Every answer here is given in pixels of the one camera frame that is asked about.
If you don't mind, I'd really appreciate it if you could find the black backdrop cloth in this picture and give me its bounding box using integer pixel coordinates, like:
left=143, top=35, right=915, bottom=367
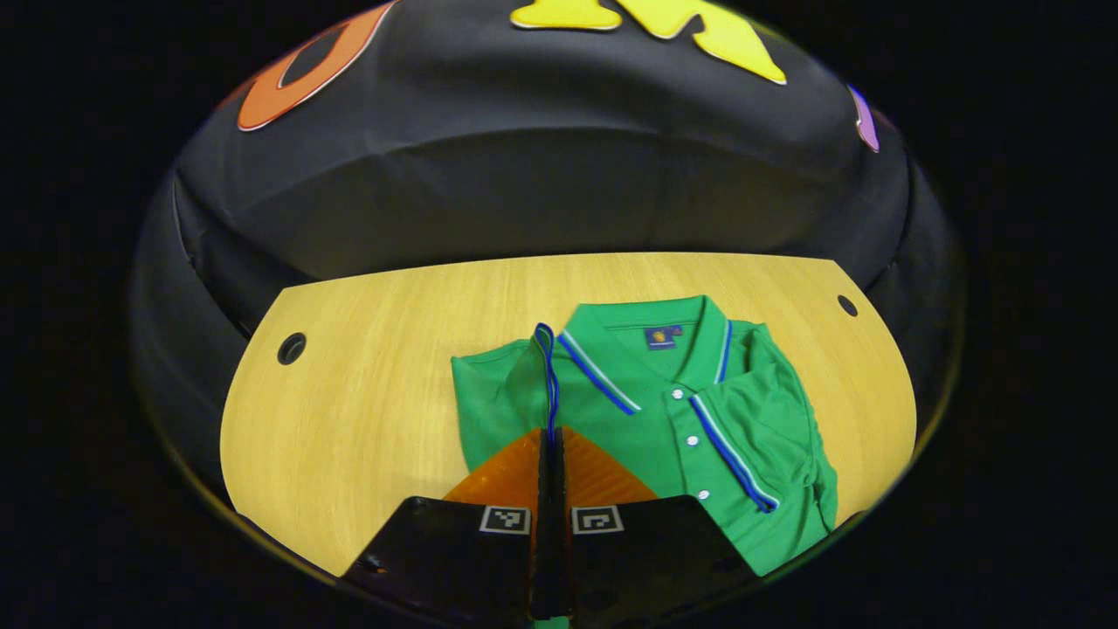
left=131, top=0, right=966, bottom=490

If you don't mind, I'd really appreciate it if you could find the green T-shirt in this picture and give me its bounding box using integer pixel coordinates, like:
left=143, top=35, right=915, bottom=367
left=450, top=294, right=841, bottom=629

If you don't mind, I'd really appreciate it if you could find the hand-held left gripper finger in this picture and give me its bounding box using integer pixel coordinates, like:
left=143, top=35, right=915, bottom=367
left=552, top=426, right=759, bottom=626
left=341, top=426, right=553, bottom=626

